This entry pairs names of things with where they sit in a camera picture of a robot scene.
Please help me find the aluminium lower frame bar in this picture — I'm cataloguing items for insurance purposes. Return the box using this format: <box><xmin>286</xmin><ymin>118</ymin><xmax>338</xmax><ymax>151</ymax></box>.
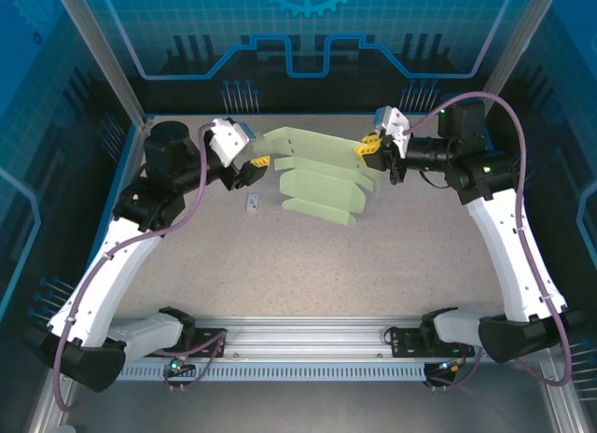
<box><xmin>26</xmin><ymin>388</ymin><xmax>69</xmax><ymax>433</ymax></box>
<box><xmin>543</xmin><ymin>357</ymin><xmax>588</xmax><ymax>433</ymax></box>

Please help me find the green-lit cable connector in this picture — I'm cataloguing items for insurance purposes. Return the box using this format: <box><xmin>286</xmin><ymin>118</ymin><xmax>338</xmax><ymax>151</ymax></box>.
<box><xmin>437</xmin><ymin>359</ymin><xmax>468</xmax><ymax>377</ymax></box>
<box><xmin>168</xmin><ymin>356</ymin><xmax>196</xmax><ymax>377</ymax></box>

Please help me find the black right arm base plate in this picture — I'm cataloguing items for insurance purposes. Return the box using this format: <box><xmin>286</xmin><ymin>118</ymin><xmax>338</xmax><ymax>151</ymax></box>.
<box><xmin>386</xmin><ymin>328</ymin><xmax>475</xmax><ymax>358</ymax></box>

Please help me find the aluminium frame post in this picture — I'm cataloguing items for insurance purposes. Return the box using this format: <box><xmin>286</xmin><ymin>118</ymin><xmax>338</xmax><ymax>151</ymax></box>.
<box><xmin>479</xmin><ymin>0</ymin><xmax>563</xmax><ymax>108</ymax></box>
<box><xmin>50</xmin><ymin>0</ymin><xmax>154</xmax><ymax>127</ymax></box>

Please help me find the light green paper box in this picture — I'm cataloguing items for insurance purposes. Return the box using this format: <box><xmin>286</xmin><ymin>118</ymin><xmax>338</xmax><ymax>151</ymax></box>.
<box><xmin>254</xmin><ymin>126</ymin><xmax>383</xmax><ymax>228</ymax></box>

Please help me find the grey slotted cable duct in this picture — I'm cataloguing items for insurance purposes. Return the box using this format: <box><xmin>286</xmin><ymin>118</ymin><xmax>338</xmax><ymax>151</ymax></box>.
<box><xmin>116</xmin><ymin>361</ymin><xmax>428</xmax><ymax>383</ymax></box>

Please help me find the aluminium side rail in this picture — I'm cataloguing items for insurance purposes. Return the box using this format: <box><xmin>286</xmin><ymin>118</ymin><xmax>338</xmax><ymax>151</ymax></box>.
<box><xmin>92</xmin><ymin>116</ymin><xmax>154</xmax><ymax>247</ymax></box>

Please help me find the wide aluminium base rail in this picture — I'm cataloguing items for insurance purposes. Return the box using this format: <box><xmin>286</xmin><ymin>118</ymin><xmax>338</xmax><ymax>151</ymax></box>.
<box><xmin>109</xmin><ymin>314</ymin><xmax>495</xmax><ymax>359</ymax></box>

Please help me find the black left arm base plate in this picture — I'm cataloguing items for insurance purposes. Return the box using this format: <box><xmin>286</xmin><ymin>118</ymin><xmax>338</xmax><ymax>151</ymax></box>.
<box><xmin>184</xmin><ymin>328</ymin><xmax>229</xmax><ymax>358</ymax></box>

